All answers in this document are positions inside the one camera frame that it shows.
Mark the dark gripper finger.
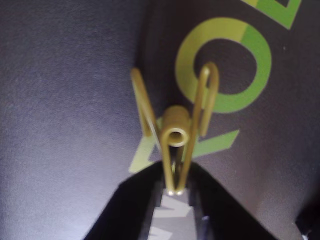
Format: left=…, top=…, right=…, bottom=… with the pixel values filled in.
left=84, top=159, right=167, bottom=240

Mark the purple padded gripper finger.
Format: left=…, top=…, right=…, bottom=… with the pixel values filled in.
left=186, top=162, right=304, bottom=240

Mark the yellow wire clip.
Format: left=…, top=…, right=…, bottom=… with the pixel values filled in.
left=130, top=61, right=220, bottom=197

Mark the grey mat with WOWROBO print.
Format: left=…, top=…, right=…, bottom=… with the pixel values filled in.
left=0, top=0, right=320, bottom=240

